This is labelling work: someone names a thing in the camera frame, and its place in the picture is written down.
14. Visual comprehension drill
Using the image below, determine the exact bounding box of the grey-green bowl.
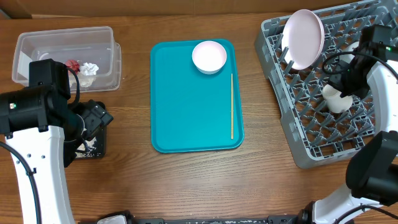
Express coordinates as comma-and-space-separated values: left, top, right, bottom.
339, 42, 359, 63

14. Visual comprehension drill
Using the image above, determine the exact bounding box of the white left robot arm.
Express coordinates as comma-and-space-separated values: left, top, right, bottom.
1, 59, 113, 223

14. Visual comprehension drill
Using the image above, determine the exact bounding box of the white tissue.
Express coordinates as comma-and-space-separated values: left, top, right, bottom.
77, 62, 99, 88

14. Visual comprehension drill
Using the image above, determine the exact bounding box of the black food waste tray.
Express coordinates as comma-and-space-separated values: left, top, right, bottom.
75, 127, 106, 159

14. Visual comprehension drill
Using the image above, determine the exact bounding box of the grey dishwasher rack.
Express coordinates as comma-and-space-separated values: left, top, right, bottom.
255, 1, 397, 169

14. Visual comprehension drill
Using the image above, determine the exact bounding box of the pink saucer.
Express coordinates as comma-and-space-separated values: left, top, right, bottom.
192, 40, 228, 75

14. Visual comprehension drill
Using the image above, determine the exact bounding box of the red snack wrapper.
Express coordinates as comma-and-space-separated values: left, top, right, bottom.
65, 60, 80, 75

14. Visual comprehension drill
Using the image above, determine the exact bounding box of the wooden chopstick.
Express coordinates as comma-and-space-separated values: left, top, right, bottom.
231, 73, 234, 139

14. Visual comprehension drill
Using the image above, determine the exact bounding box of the teal serving tray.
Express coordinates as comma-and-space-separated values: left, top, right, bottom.
150, 39, 244, 153

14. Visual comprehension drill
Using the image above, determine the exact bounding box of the white cup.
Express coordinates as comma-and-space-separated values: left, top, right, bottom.
322, 84, 353, 113

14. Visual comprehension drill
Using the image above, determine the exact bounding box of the large white plate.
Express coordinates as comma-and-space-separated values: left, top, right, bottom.
281, 9, 325, 70

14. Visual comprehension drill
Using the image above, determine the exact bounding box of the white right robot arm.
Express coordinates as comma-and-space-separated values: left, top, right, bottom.
290, 25, 397, 223

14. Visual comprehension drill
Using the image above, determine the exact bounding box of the clear plastic bin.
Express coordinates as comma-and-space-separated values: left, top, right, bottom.
12, 26, 121, 92

